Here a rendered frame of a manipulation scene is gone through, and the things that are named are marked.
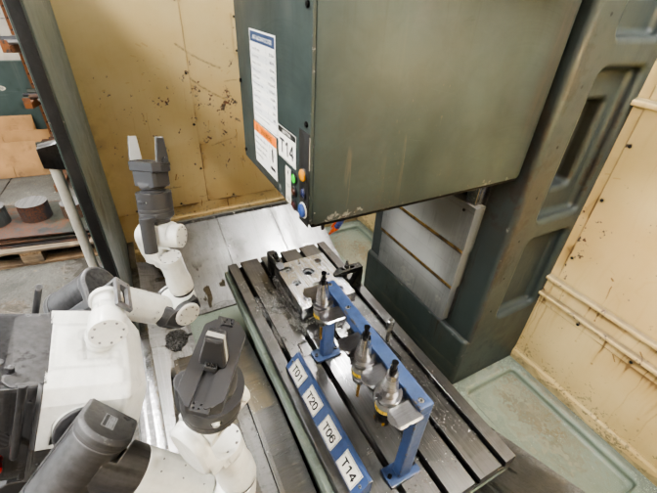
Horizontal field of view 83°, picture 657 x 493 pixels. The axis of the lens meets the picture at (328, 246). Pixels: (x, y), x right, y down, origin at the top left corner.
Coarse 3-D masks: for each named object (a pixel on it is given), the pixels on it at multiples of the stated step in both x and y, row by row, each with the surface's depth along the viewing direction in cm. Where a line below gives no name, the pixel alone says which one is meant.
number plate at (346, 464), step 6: (348, 450) 99; (342, 456) 100; (348, 456) 98; (336, 462) 100; (342, 462) 99; (348, 462) 98; (354, 462) 97; (342, 468) 98; (348, 468) 97; (354, 468) 96; (342, 474) 98; (348, 474) 97; (354, 474) 96; (360, 474) 94; (348, 480) 96; (354, 480) 95; (348, 486) 95; (354, 486) 95
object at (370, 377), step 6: (372, 366) 91; (378, 366) 91; (366, 372) 89; (372, 372) 89; (378, 372) 89; (384, 372) 89; (366, 378) 88; (372, 378) 88; (378, 378) 88; (366, 384) 86; (372, 384) 86
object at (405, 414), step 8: (408, 400) 83; (392, 408) 82; (400, 408) 82; (408, 408) 82; (392, 416) 80; (400, 416) 80; (408, 416) 80; (416, 416) 80; (392, 424) 79; (400, 424) 79; (408, 424) 79
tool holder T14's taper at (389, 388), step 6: (384, 378) 81; (390, 378) 79; (396, 378) 79; (384, 384) 81; (390, 384) 80; (396, 384) 80; (384, 390) 82; (390, 390) 81; (396, 390) 81; (384, 396) 82; (390, 396) 82; (396, 396) 82
